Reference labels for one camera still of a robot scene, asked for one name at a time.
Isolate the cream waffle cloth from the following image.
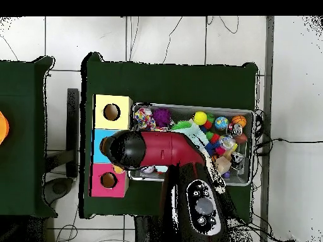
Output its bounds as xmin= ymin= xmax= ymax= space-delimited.
xmin=205 ymin=151 xmax=227 ymax=195

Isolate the dark green tablecloth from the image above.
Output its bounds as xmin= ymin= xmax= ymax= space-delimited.
xmin=0 ymin=55 xmax=57 ymax=218
xmin=79 ymin=52 xmax=259 ymax=219

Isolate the yellow ball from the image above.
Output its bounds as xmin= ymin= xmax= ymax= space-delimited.
xmin=192 ymin=111 xmax=208 ymax=126

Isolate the brown toy football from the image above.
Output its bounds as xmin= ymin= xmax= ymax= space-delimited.
xmin=235 ymin=132 xmax=249 ymax=145

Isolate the black pedestal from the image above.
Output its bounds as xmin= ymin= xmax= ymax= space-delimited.
xmin=133 ymin=215 xmax=165 ymax=242

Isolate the purple spiky ball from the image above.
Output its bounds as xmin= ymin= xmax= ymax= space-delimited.
xmin=151 ymin=107 xmax=173 ymax=128

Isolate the colourful confetti print packet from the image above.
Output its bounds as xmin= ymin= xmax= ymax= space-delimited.
xmin=133 ymin=107 xmax=157 ymax=132

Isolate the blue globe ball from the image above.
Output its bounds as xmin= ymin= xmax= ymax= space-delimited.
xmin=214 ymin=116 xmax=230 ymax=131

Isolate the black cable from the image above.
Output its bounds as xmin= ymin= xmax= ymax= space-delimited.
xmin=254 ymin=137 xmax=323 ymax=152

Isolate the orange round object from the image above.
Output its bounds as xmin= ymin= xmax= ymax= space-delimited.
xmin=0 ymin=110 xmax=10 ymax=146

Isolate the silver drink can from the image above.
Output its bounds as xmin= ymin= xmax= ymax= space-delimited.
xmin=227 ymin=122 xmax=244 ymax=137

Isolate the dark grey floor base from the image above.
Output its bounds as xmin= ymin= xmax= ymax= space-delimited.
xmin=44 ymin=177 xmax=74 ymax=205

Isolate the shallow clear mesh bin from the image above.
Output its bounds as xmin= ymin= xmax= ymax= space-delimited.
xmin=127 ymin=102 xmax=255 ymax=187

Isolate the wooden box with three holes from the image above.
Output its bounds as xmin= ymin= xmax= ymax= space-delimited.
xmin=89 ymin=94 xmax=134 ymax=199

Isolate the orange toy basketball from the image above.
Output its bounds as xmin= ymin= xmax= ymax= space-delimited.
xmin=231 ymin=115 xmax=247 ymax=128

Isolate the green spiky ball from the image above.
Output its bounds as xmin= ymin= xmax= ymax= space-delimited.
xmin=171 ymin=120 xmax=192 ymax=131

